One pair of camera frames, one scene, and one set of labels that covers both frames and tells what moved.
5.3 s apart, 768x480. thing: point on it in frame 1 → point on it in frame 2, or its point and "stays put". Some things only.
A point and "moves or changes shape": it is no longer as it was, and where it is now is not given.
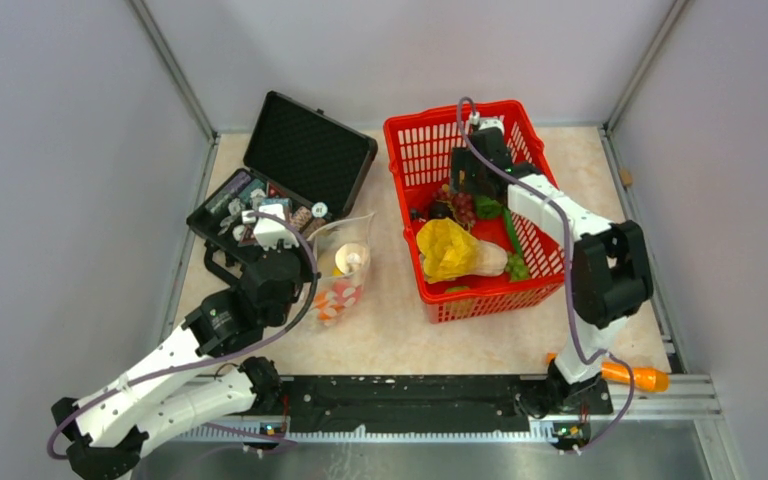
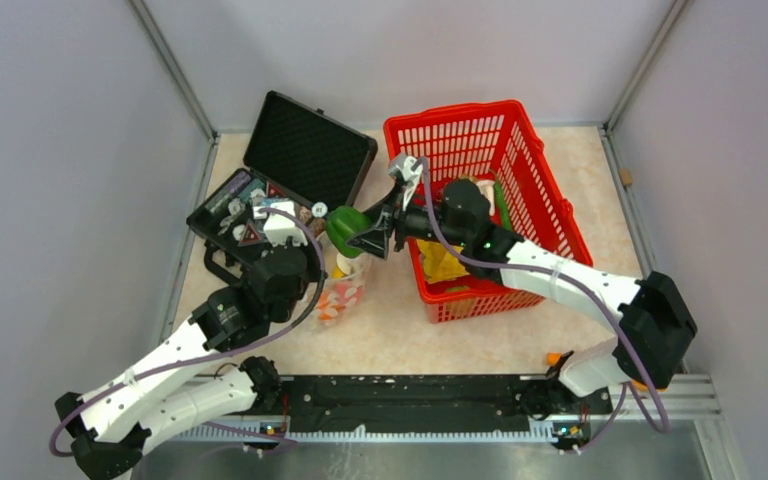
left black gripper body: x=307 y=273 stays put
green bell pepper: x=488 y=208 moves or changes shape
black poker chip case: x=307 y=161 stays put
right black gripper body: x=462 y=160 → x=413 y=221
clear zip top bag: x=342 y=254 stays put
